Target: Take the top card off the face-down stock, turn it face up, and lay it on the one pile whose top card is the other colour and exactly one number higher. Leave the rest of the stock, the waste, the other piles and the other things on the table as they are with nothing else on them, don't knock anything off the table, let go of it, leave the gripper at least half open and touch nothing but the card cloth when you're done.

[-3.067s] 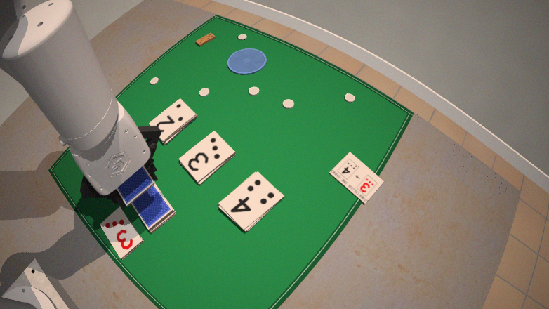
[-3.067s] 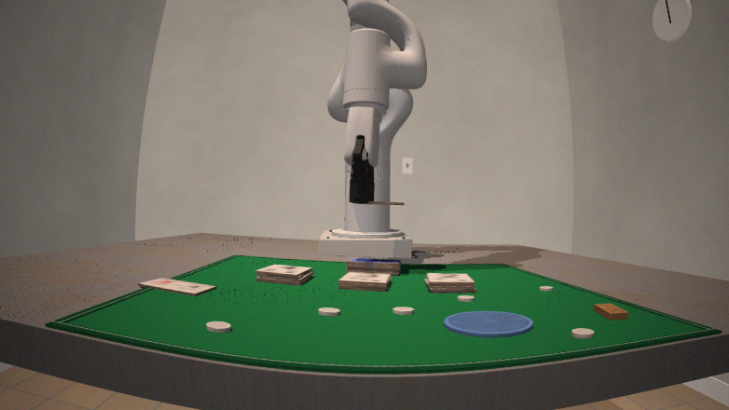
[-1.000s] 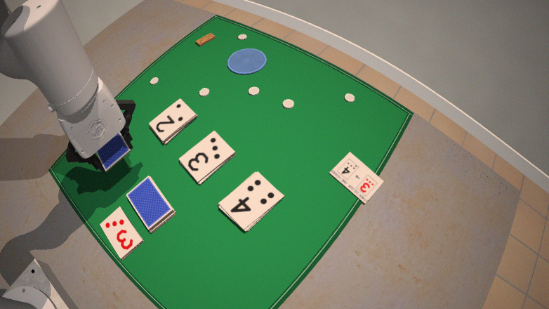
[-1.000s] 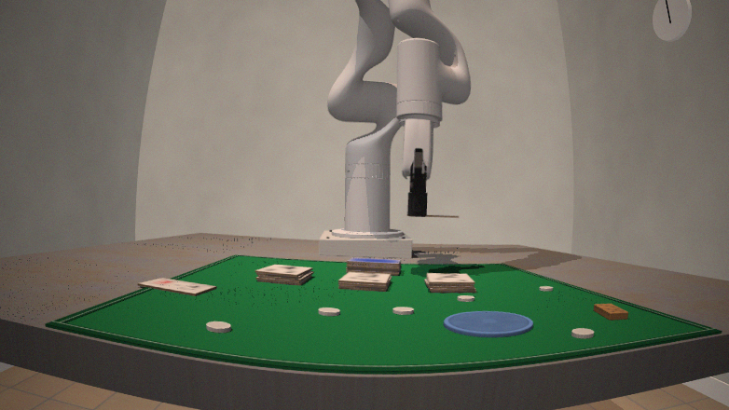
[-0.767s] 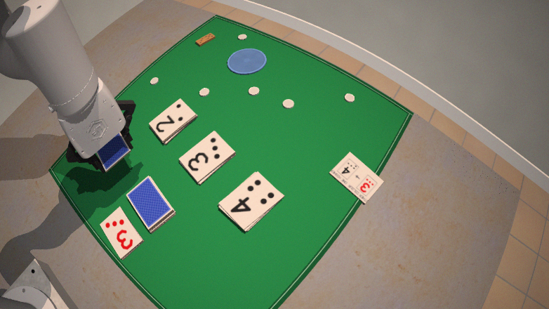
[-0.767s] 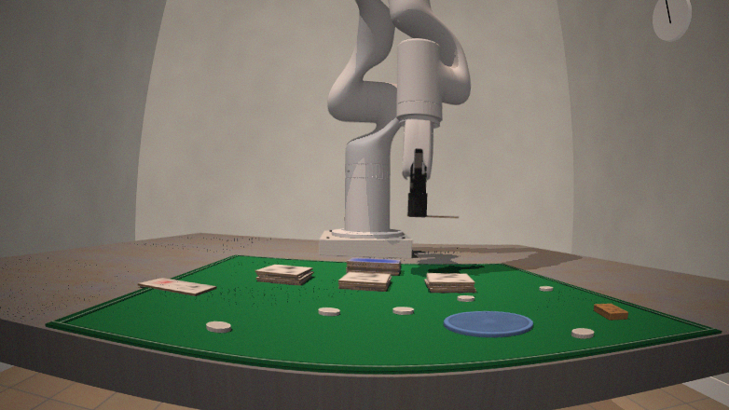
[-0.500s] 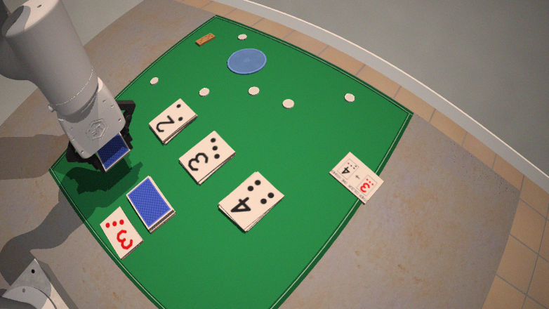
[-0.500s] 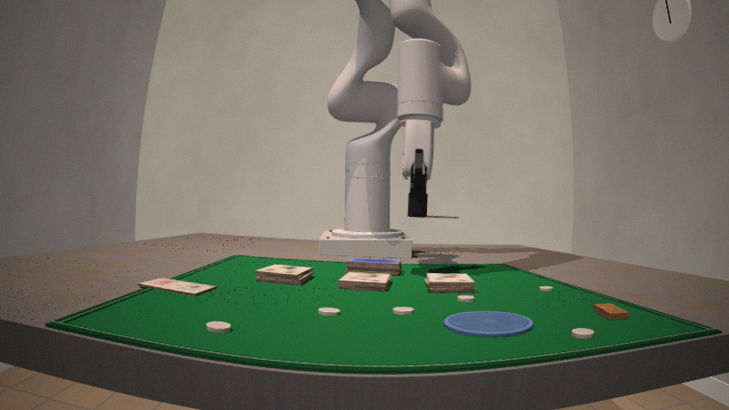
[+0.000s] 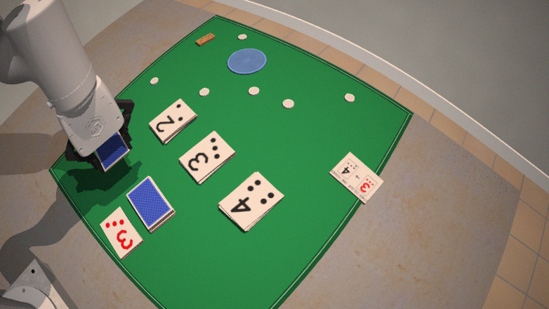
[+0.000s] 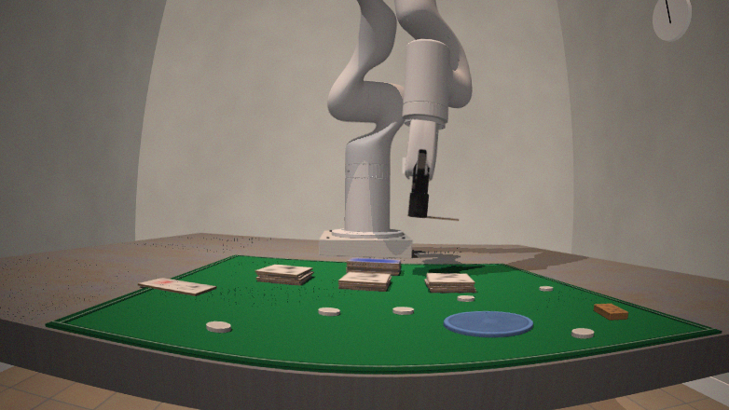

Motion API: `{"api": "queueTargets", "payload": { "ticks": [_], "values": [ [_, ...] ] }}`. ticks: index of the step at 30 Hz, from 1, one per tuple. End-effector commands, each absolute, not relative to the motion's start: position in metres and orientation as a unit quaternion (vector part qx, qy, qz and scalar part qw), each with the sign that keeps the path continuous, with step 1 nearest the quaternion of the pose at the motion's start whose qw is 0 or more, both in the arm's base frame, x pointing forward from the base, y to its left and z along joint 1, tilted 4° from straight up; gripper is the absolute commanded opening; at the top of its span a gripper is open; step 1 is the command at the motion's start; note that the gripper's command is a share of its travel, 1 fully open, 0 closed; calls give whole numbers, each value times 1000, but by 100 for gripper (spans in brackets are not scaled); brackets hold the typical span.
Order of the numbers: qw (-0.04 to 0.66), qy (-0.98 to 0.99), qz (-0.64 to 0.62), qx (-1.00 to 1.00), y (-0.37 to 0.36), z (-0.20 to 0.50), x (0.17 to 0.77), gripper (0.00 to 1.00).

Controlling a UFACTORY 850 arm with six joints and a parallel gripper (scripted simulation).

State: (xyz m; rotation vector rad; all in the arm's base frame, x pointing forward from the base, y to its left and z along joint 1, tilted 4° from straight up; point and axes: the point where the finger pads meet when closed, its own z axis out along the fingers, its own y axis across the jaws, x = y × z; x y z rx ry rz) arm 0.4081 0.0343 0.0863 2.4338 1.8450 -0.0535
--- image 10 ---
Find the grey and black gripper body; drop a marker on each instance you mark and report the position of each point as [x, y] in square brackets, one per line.
[423, 134]

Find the brown rectangular block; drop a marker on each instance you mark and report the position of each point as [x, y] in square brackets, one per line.
[611, 312]

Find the blue round coaster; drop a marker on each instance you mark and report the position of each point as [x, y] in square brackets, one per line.
[488, 324]

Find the green card table cloth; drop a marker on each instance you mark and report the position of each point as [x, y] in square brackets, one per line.
[281, 321]

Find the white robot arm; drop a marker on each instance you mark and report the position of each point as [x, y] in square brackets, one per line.
[430, 81]

